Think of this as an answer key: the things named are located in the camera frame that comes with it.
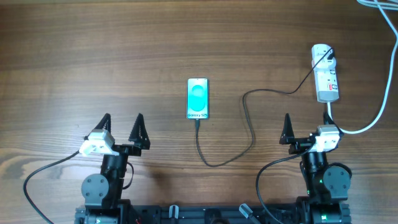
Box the white power strip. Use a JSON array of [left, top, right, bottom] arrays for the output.
[[312, 44, 339, 103]]

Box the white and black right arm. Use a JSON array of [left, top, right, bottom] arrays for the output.
[[279, 113, 352, 224]]

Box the white cable bundle at corner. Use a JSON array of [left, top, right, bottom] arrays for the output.
[[356, 0, 398, 11]]

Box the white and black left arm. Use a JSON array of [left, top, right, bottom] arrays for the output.
[[75, 113, 150, 224]]

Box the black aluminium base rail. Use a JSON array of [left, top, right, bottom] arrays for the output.
[[74, 203, 352, 224]]

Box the black USB charging cable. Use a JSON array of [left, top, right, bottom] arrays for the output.
[[194, 48, 336, 168]]

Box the white power strip cord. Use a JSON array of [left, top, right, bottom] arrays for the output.
[[326, 0, 398, 135]]

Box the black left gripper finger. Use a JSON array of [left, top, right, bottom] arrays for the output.
[[95, 113, 111, 132], [128, 113, 150, 149]]

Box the Galaxy S25 smartphone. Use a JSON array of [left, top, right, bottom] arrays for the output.
[[187, 78, 209, 119]]

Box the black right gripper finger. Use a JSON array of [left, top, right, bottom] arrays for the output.
[[279, 113, 295, 145], [323, 112, 335, 125]]

